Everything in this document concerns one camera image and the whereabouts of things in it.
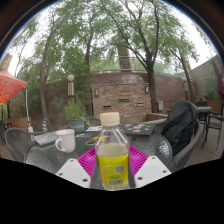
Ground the tree with dark forked trunk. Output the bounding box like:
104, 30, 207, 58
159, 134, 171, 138
99, 0, 201, 114

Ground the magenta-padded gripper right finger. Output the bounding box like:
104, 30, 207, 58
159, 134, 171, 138
127, 145, 173, 189

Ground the grey wicker chair with backpack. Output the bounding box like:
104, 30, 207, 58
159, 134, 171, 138
146, 111, 204, 173

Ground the small dark ring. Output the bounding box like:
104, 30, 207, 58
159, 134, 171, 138
84, 139, 98, 147

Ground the clear bottle with yellow label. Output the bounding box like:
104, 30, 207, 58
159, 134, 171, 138
94, 111, 131, 192

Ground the white sticker sheet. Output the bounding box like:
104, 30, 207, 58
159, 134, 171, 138
85, 125, 104, 133

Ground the round dark patio table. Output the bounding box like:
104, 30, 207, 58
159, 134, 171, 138
196, 105, 214, 134

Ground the empty grey wicker chair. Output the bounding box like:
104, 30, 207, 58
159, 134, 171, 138
4, 127, 46, 164

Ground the orange canopy tent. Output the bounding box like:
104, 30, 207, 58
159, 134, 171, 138
0, 68, 34, 133

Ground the wooden lamp post with globe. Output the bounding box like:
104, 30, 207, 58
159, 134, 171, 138
67, 73, 76, 103

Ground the grey laptop with stickers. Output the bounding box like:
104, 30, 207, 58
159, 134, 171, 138
33, 132, 60, 147

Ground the tree with slim grey trunk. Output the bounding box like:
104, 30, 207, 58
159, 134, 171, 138
13, 0, 91, 133

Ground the yellow card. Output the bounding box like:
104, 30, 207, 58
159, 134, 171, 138
92, 134, 109, 142

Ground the black backpack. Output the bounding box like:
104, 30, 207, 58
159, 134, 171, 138
160, 99, 200, 157

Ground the blue yellow striped cone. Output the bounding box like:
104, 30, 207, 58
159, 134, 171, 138
41, 117, 49, 134

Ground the grey wall utility box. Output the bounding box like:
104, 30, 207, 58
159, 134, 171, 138
156, 100, 165, 112

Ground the black metal patio chair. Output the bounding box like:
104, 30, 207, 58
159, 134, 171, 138
201, 111, 224, 151

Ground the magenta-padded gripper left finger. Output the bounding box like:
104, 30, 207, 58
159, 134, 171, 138
55, 146, 100, 189

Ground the white ceramic mug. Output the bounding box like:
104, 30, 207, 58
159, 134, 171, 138
54, 128, 77, 154

